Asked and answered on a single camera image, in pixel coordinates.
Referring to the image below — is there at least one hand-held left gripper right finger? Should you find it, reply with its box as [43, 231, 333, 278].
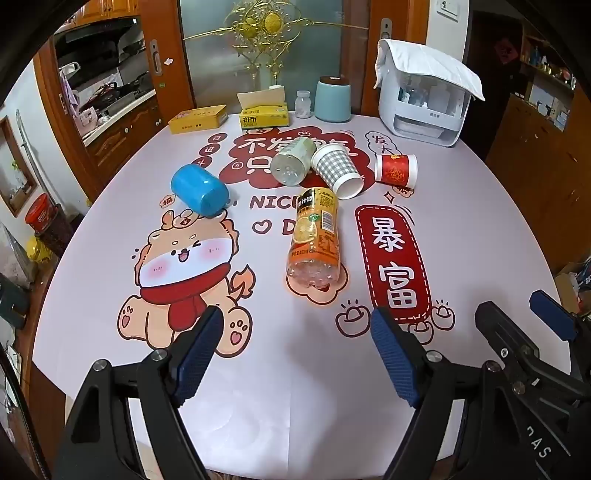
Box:
[370, 306, 539, 480]

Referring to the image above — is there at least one gold ornament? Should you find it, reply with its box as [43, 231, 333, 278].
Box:
[185, 0, 370, 89]

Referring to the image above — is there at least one orange juice bottle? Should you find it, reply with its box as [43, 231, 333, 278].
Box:
[286, 186, 345, 290]

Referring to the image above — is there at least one wooden wall shelf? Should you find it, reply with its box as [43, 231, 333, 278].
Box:
[516, 23, 591, 136]

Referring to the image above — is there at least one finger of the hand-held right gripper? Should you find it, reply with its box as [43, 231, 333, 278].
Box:
[529, 290, 591, 344]
[475, 302, 591, 409]

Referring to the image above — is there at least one grey checkered paper cup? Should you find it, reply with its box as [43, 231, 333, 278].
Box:
[311, 143, 365, 199]

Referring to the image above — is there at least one white countertop appliance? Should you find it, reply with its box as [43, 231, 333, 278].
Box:
[378, 44, 472, 148]

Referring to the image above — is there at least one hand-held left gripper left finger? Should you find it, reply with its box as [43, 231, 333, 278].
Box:
[54, 305, 225, 480]

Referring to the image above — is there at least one blue plastic cup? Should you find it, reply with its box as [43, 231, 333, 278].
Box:
[171, 164, 230, 218]

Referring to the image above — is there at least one light blue canister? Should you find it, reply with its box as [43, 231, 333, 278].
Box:
[315, 75, 352, 123]

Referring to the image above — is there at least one white quilted cloth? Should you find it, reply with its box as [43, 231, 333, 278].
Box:
[373, 38, 487, 102]

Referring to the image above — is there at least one wooden kitchen cabinet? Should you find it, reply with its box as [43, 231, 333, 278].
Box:
[82, 90, 163, 163]

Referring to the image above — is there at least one red patterned paper cup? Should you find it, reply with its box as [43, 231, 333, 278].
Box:
[373, 153, 419, 188]

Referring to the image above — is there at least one dark woven basket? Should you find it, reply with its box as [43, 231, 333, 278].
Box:
[34, 207, 75, 257]

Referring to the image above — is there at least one yellow tissue pack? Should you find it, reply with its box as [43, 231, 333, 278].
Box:
[236, 85, 291, 130]

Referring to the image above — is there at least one red bucket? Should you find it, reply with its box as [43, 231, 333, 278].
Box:
[25, 193, 59, 232]

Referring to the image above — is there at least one pink hanging cloth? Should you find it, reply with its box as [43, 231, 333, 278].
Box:
[59, 68, 82, 112]

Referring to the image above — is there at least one wooden framed picture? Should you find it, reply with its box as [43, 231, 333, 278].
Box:
[0, 115, 40, 217]

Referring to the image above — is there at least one flat yellow box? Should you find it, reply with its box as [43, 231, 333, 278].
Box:
[167, 104, 229, 136]

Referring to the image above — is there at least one cardboard box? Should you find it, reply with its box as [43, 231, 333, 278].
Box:
[553, 261, 591, 320]

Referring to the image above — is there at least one clear plastic bottle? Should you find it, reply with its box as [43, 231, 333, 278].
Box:
[270, 137, 318, 187]

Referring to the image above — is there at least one printed cartoon tablecloth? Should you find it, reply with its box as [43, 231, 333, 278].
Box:
[30, 111, 576, 480]

